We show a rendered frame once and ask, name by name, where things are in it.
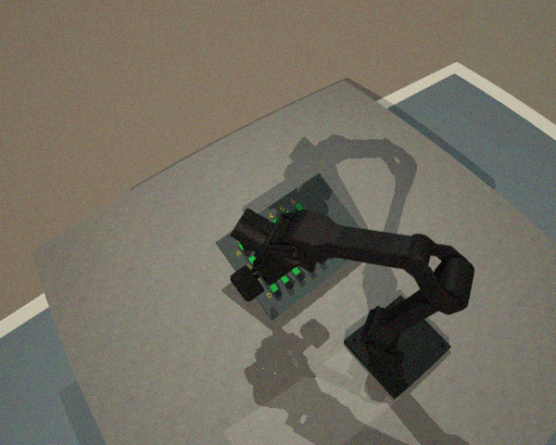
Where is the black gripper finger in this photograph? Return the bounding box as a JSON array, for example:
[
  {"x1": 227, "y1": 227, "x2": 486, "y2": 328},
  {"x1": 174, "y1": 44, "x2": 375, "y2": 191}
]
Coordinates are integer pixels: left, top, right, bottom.
[{"x1": 253, "y1": 259, "x2": 277, "y2": 285}]

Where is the grey switch panel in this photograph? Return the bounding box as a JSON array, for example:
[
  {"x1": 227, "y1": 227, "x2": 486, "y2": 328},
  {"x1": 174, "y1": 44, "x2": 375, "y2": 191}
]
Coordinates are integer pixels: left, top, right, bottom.
[{"x1": 216, "y1": 174, "x2": 360, "y2": 320}]

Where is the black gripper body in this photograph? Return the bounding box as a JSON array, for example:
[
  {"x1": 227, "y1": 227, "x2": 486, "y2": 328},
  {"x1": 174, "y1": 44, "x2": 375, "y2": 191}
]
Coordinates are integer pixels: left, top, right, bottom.
[{"x1": 231, "y1": 251, "x2": 291, "y2": 301}]

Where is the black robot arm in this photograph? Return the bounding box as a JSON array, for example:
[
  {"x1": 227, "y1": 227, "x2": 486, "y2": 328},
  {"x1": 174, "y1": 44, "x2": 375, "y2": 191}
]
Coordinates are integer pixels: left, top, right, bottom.
[{"x1": 230, "y1": 208, "x2": 474, "y2": 367}]

